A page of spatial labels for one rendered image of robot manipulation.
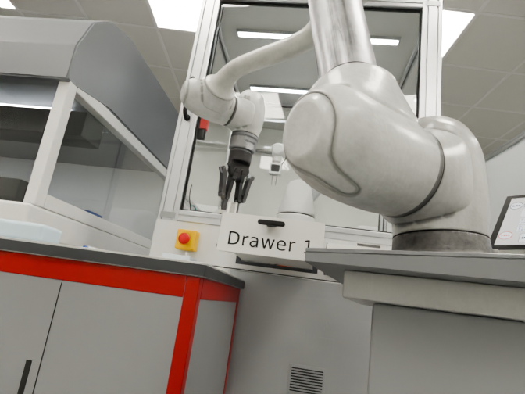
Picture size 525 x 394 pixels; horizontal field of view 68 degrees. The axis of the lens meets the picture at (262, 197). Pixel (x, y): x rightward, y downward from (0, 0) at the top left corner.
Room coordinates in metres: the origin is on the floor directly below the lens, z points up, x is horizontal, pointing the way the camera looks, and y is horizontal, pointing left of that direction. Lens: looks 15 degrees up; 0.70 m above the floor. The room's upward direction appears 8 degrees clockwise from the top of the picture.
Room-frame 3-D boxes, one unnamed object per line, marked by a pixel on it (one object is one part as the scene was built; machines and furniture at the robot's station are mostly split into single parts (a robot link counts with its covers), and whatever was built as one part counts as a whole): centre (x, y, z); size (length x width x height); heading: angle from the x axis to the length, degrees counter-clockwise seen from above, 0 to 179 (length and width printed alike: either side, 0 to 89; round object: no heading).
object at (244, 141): (1.22, 0.09, 1.19); 0.09 x 0.09 x 0.06
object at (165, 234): (1.87, -0.18, 0.87); 1.02 x 0.95 x 0.14; 83
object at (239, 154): (1.22, 0.09, 1.12); 0.08 x 0.07 x 0.09; 126
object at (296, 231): (1.08, -0.04, 0.87); 0.29 x 0.02 x 0.11; 83
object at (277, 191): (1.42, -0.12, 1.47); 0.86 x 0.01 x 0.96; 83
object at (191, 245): (1.42, 0.25, 0.88); 0.07 x 0.05 x 0.07; 83
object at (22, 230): (0.97, 0.57, 0.78); 0.15 x 0.10 x 0.04; 89
